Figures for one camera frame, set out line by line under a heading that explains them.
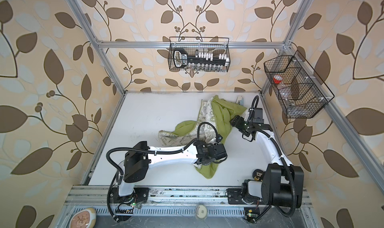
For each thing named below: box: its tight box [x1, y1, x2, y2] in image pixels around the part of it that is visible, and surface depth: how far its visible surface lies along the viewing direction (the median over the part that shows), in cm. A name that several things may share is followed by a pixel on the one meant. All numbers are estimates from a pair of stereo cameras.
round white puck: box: [195, 204, 208, 219], surface depth 62 cm
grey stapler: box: [235, 95, 243, 105], surface depth 114 cm
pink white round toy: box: [69, 207, 97, 228], surface depth 68 cm
